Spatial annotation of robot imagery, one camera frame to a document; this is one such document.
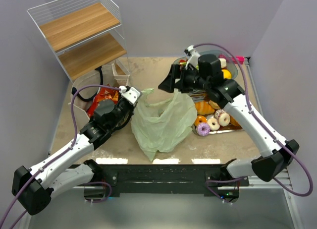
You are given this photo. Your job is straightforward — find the brown chip bag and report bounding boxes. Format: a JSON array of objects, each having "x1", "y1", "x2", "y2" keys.
[{"x1": 86, "y1": 88, "x2": 119, "y2": 117}]

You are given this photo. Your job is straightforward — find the green avocado print bag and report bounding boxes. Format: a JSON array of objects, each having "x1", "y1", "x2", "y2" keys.
[{"x1": 131, "y1": 88, "x2": 197, "y2": 161}]

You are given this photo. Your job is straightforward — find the beige canvas tote bag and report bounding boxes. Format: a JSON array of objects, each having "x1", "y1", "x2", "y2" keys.
[{"x1": 69, "y1": 62, "x2": 131, "y2": 120}]

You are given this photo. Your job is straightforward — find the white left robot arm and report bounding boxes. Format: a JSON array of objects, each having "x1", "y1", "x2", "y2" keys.
[{"x1": 12, "y1": 97, "x2": 137, "y2": 216}]

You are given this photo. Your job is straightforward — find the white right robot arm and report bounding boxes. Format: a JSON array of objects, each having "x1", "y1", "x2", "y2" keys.
[{"x1": 158, "y1": 54, "x2": 299, "y2": 182}]

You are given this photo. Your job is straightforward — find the metal pastry tray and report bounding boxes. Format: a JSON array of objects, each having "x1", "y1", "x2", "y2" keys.
[{"x1": 189, "y1": 91, "x2": 242, "y2": 135}]

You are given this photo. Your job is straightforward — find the golden croissant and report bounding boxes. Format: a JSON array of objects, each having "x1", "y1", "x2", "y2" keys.
[{"x1": 195, "y1": 101, "x2": 215, "y2": 115}]

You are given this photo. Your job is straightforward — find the yellow lemon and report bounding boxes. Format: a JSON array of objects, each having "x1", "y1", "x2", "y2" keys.
[{"x1": 221, "y1": 69, "x2": 232, "y2": 79}]

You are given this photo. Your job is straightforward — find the green white leek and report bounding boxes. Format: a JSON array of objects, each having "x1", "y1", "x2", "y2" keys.
[{"x1": 219, "y1": 58, "x2": 227, "y2": 69}]

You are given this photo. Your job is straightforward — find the clear teal produce container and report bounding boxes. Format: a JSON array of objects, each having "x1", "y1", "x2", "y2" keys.
[{"x1": 173, "y1": 49, "x2": 239, "y2": 79}]

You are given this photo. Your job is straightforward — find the orange glazed donut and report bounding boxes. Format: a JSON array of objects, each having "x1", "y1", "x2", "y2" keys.
[{"x1": 194, "y1": 115, "x2": 207, "y2": 126}]

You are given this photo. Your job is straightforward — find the purple frosted donut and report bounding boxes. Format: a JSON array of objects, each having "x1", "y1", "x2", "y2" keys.
[{"x1": 196, "y1": 122, "x2": 211, "y2": 136}]

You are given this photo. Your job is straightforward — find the white frosted donut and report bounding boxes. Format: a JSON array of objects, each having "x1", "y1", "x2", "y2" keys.
[{"x1": 207, "y1": 118, "x2": 220, "y2": 131}]

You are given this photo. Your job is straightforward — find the pink plastic clip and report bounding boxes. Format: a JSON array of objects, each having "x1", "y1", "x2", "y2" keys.
[{"x1": 235, "y1": 56, "x2": 245, "y2": 64}]

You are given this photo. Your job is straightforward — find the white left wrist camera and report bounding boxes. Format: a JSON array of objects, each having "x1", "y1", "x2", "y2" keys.
[{"x1": 119, "y1": 86, "x2": 142, "y2": 106}]

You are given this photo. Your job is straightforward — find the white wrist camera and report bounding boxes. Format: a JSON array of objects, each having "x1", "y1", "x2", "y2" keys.
[
  {"x1": 119, "y1": 86, "x2": 142, "y2": 106},
  {"x1": 184, "y1": 45, "x2": 201, "y2": 67}
]

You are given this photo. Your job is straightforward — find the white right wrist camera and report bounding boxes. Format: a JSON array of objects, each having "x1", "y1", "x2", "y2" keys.
[{"x1": 184, "y1": 45, "x2": 201, "y2": 67}]

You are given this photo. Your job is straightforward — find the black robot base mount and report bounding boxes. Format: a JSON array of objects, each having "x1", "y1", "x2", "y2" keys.
[{"x1": 84, "y1": 160, "x2": 249, "y2": 199}]

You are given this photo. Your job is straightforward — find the white wire wooden shelf rack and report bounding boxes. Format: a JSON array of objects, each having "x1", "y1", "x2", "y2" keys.
[{"x1": 27, "y1": 0, "x2": 129, "y2": 81}]

